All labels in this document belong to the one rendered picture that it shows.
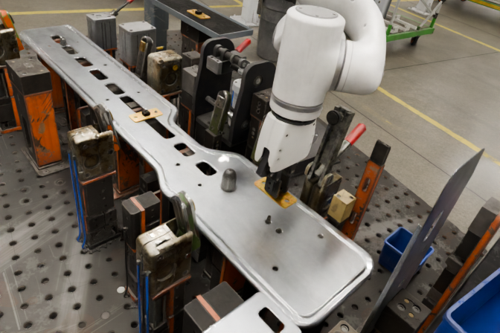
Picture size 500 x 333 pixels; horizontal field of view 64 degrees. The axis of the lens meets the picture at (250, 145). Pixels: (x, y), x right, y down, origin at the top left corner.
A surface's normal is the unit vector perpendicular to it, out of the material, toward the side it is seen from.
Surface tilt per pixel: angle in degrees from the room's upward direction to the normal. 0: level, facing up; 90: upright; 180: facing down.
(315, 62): 90
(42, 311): 0
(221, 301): 0
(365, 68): 63
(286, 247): 0
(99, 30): 90
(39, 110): 90
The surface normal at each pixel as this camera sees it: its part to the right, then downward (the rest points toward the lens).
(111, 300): 0.14, -0.81
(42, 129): 0.67, 0.50
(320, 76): -0.07, 0.64
